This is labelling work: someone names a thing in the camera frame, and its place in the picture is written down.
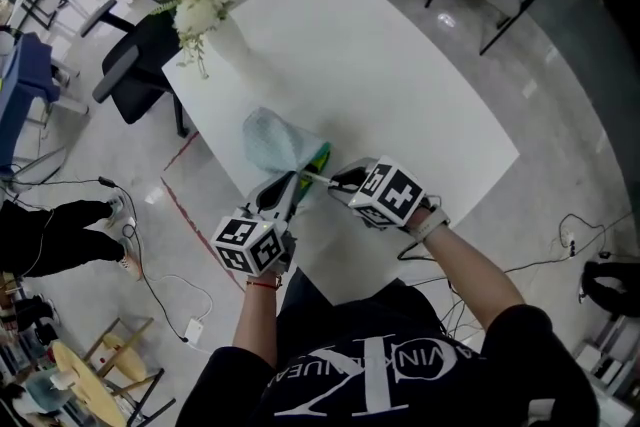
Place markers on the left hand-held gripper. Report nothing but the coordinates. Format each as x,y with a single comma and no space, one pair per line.
245,245

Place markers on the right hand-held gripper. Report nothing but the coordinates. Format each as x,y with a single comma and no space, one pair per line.
390,195

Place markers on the light blue mesh pouch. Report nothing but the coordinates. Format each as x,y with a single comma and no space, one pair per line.
272,140

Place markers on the person's right forearm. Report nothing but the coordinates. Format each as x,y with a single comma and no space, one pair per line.
470,275

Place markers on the person's left forearm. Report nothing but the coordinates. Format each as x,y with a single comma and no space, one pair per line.
255,320

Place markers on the person's right hand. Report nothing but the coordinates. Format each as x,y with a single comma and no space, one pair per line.
425,215

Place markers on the person's black trousers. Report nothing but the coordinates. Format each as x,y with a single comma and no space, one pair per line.
305,295

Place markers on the white table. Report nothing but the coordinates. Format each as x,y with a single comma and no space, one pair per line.
400,90

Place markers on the white vase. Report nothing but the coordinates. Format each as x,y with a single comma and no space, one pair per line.
227,42

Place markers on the black power adapter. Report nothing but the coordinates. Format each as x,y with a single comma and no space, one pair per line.
108,182

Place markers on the black office chair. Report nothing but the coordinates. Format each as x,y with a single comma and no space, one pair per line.
140,80

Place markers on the black printed t-shirt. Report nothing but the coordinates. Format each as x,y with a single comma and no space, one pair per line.
375,375

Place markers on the white flower bouquet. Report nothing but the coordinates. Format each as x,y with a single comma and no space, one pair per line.
200,0

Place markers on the small white floor power strip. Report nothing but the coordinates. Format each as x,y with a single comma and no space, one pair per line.
569,244

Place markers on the round wooden side table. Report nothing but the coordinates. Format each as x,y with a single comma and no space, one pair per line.
90,390

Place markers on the blue cloth-covered stand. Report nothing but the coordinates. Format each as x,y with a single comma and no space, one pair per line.
25,105

